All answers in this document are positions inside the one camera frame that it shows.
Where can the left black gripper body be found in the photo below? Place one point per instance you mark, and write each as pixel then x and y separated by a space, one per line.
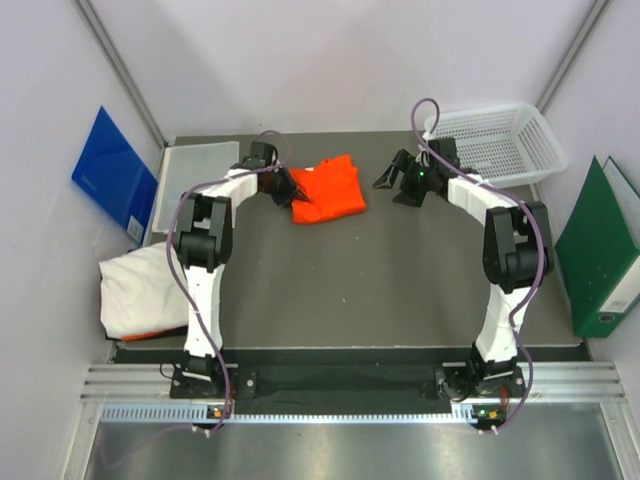
pixel 280 186

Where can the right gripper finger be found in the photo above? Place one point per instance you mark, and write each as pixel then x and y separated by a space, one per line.
pixel 398 165
pixel 410 197

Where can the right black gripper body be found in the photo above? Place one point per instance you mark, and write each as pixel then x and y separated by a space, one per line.
pixel 418 175

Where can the orange t-shirt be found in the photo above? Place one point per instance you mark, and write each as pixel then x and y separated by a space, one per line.
pixel 333 190

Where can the white plastic basket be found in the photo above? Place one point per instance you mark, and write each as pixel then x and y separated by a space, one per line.
pixel 508 145

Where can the white t-shirt stack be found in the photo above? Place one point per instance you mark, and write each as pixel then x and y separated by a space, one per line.
pixel 139 296

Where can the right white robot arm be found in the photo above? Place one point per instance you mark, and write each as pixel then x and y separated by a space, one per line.
pixel 515 256

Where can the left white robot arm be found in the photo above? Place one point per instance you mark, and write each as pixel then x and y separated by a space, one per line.
pixel 199 245

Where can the translucent plastic sheet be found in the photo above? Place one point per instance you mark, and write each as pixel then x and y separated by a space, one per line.
pixel 185 166

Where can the blue folder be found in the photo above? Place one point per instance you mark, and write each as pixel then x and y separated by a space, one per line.
pixel 112 174

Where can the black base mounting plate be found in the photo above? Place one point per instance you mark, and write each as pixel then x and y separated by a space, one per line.
pixel 300 383

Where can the green binder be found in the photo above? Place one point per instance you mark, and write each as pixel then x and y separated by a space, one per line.
pixel 598 251

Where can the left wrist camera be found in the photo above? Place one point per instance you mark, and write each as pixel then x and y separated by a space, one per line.
pixel 264 153

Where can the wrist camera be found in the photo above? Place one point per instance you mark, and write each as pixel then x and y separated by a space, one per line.
pixel 446 148
pixel 264 153

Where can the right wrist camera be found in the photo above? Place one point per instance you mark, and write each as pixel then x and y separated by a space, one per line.
pixel 446 148

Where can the aluminium rail frame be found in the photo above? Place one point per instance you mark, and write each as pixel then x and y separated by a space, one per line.
pixel 354 422

